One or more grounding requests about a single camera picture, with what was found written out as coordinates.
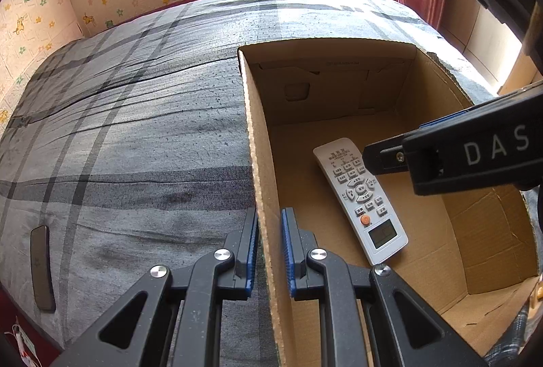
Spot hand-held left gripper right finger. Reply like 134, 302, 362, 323
280, 208, 488, 367

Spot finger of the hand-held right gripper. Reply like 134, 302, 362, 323
364, 133, 410, 177
419, 110, 467, 131

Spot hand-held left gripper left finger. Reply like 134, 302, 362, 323
51, 208, 259, 367

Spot white remote control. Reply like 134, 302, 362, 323
313, 138, 409, 267

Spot brown cardboard box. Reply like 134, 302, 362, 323
237, 37, 543, 367

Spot beige wardrobe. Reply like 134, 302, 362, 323
439, 0, 543, 96

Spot black smartphone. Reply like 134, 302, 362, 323
31, 225, 57, 312

